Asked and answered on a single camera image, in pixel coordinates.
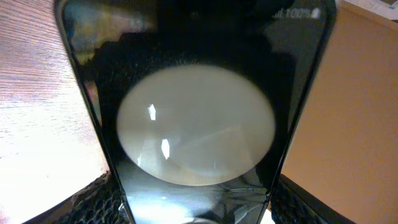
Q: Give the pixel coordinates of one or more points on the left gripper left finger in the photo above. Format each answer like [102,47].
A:
[97,203]

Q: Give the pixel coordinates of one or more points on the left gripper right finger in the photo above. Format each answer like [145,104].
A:
[291,204]

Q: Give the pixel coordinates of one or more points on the black smartphone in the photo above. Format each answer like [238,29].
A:
[194,103]

